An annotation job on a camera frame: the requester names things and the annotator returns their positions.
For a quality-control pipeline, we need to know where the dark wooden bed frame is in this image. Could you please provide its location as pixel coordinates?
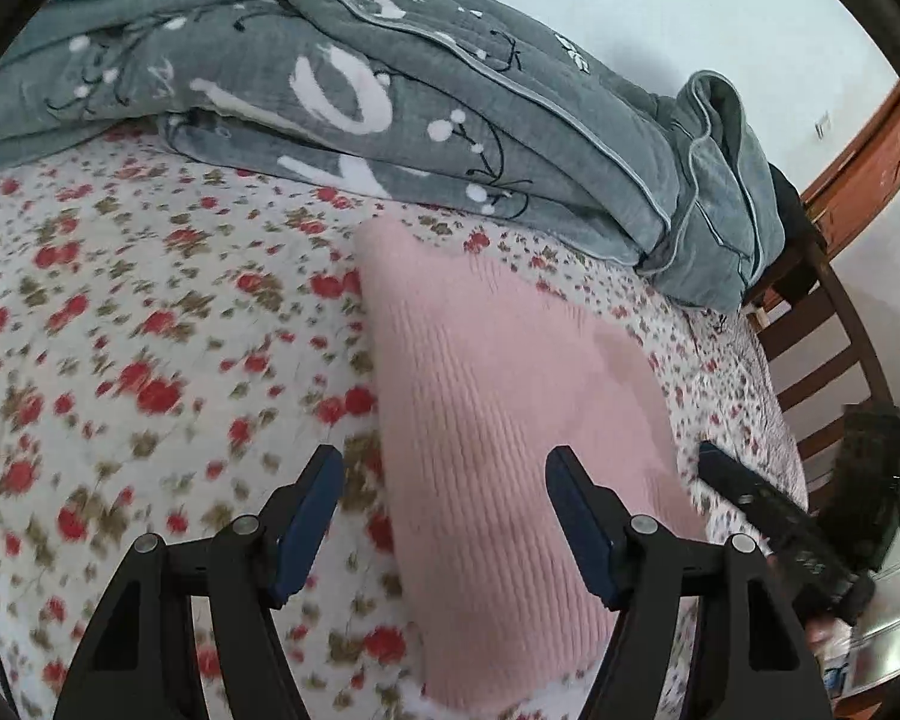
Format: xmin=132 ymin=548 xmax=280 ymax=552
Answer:
xmin=741 ymin=216 xmax=900 ymax=515

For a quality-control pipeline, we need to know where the black garment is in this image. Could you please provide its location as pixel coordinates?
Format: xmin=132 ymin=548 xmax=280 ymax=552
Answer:
xmin=766 ymin=163 xmax=827 ymax=302

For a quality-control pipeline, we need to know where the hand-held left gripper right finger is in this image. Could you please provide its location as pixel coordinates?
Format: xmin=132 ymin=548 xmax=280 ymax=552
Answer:
xmin=544 ymin=444 xmax=835 ymax=720

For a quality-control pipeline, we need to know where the pink knit sweater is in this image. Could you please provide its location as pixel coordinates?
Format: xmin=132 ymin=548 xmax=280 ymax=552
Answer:
xmin=353 ymin=217 xmax=712 ymax=715

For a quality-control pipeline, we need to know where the orange wooden door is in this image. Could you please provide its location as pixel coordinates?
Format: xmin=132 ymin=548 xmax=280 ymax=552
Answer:
xmin=801 ymin=81 xmax=900 ymax=257

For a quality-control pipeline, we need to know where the grey floral blanket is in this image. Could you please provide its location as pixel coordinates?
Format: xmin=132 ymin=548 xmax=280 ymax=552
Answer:
xmin=0 ymin=0 xmax=788 ymax=313

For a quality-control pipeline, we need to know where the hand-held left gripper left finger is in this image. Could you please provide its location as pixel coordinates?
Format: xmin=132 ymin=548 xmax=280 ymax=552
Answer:
xmin=52 ymin=444 xmax=346 ymax=720

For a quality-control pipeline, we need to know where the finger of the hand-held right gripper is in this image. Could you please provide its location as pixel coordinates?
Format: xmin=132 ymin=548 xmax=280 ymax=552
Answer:
xmin=697 ymin=440 xmax=805 ymax=541

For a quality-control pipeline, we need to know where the floral bed sheet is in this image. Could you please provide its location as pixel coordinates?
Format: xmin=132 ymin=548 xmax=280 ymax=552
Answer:
xmin=0 ymin=123 xmax=809 ymax=720

